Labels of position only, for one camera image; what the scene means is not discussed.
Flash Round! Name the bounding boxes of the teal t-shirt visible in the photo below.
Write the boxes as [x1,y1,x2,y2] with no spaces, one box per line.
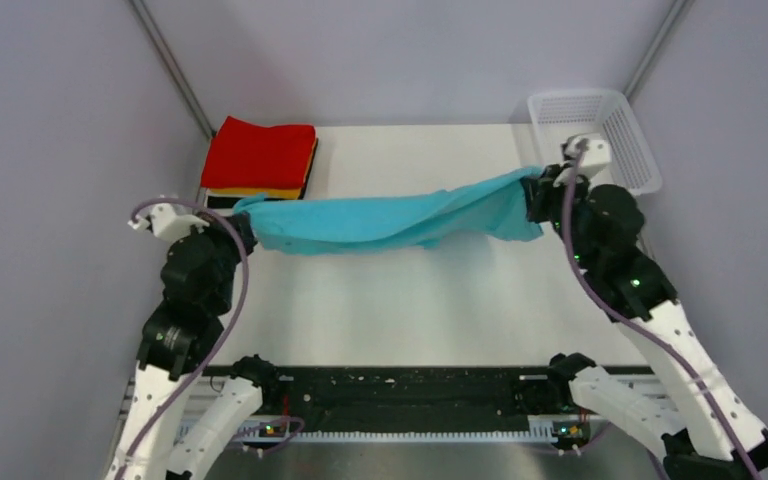
[232,167,542,256]

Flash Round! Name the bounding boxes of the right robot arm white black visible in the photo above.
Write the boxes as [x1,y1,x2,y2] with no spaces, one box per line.
[522,165,768,479]

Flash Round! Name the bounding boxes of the purple cable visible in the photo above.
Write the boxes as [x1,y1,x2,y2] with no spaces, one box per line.
[560,140,766,480]
[108,195,250,480]

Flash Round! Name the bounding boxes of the aluminium rail frame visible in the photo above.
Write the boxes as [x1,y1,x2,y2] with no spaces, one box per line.
[108,374,690,480]

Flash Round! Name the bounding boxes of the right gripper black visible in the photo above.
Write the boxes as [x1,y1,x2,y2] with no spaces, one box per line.
[522,161,598,270]

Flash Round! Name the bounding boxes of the red folded t-shirt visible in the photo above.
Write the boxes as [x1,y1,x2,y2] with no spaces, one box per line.
[201,116,318,190]

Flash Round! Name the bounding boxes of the left corner metal post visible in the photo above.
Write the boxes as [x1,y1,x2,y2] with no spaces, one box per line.
[126,0,216,140]

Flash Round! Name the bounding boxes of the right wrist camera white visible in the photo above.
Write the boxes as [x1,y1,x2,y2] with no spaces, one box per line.
[553,133,613,187]

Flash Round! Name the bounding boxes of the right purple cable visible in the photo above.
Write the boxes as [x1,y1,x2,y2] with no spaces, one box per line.
[560,140,766,480]

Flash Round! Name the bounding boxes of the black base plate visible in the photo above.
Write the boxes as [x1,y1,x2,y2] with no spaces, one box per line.
[218,365,614,437]

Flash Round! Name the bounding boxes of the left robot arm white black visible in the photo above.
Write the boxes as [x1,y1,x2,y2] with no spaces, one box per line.
[106,208,281,479]

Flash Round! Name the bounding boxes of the white cable duct strip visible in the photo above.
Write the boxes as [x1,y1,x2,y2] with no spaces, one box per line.
[231,420,558,444]

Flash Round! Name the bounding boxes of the corner metal post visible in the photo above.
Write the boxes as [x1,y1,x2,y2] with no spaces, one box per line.
[623,0,695,103]
[126,0,216,140]

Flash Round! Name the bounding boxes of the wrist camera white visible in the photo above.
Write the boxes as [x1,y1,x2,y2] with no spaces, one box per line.
[553,133,613,187]
[128,203,209,243]

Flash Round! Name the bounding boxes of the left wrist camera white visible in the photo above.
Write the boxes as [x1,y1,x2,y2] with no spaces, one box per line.
[128,203,209,243]

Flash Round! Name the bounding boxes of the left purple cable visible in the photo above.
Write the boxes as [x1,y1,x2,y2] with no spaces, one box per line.
[108,195,250,480]

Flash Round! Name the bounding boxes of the white plastic basket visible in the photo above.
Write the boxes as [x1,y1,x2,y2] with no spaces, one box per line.
[527,88,663,196]

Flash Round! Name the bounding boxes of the right corner metal post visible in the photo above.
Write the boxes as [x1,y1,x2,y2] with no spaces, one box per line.
[623,0,695,103]

